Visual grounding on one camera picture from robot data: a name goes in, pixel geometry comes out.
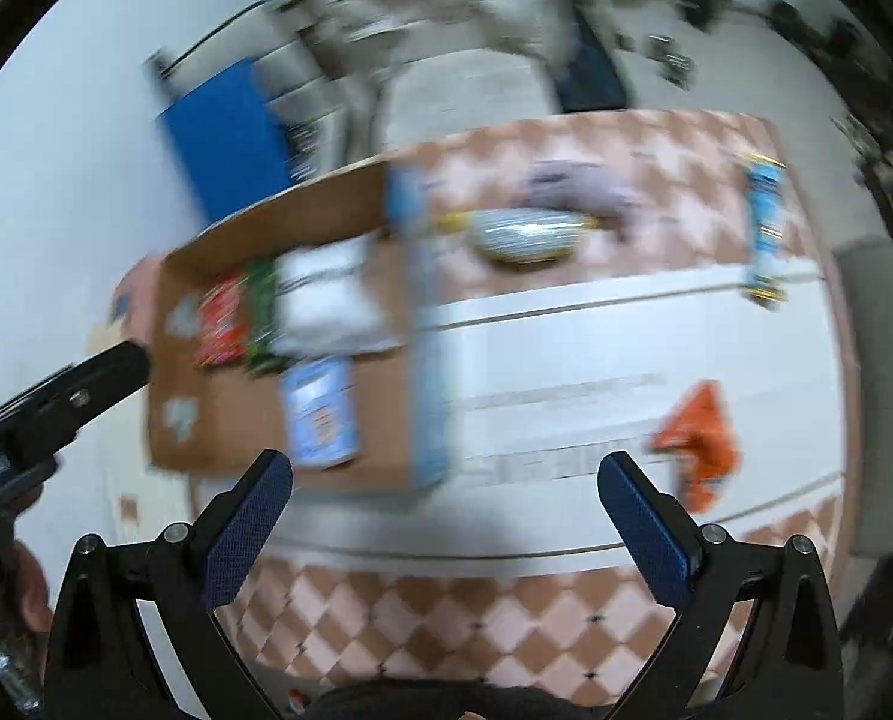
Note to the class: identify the grey purple cloth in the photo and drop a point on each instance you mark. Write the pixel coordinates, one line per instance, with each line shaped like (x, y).
(577, 191)

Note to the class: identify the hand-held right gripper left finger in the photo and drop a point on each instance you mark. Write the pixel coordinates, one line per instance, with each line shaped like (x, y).
(245, 532)

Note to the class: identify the long blue snack packet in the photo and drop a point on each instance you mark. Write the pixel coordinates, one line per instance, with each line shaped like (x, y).
(765, 236)

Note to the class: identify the blue white snack packet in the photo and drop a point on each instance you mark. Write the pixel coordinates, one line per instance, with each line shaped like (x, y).
(319, 412)

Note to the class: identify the green snack packet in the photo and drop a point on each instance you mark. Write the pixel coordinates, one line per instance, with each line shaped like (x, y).
(262, 315)

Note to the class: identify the white bedding pile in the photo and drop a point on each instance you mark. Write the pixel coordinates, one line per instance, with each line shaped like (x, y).
(431, 7)

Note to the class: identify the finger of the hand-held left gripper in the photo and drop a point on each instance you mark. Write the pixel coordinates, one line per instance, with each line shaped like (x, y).
(97, 386)

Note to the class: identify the grey chair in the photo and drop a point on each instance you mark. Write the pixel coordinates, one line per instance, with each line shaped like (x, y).
(885, 390)

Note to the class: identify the orange snack packet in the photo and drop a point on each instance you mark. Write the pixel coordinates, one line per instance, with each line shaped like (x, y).
(697, 446)

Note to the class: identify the blue board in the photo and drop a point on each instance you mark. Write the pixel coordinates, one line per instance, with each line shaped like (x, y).
(225, 142)

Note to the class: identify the brown cardboard box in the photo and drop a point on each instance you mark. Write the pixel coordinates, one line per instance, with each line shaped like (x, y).
(221, 420)

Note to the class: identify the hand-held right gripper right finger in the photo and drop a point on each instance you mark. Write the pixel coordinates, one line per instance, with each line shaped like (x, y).
(647, 532)

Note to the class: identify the white striped sheet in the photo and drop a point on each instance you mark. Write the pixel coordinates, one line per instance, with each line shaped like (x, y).
(566, 360)

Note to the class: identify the black floor equipment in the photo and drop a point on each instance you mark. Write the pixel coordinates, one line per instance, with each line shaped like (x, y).
(776, 15)

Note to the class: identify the striped yellow-ended pouch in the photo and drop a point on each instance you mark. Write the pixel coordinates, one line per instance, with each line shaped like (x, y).
(525, 236)

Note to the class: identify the person's left hand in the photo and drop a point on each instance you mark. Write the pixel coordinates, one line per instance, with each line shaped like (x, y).
(32, 589)

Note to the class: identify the red snack packet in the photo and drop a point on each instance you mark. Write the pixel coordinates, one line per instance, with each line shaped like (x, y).
(220, 326)

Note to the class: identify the dark blue bag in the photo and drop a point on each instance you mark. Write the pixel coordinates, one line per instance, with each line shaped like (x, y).
(592, 71)

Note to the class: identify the white soft packet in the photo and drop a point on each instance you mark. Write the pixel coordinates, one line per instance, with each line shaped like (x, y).
(322, 300)

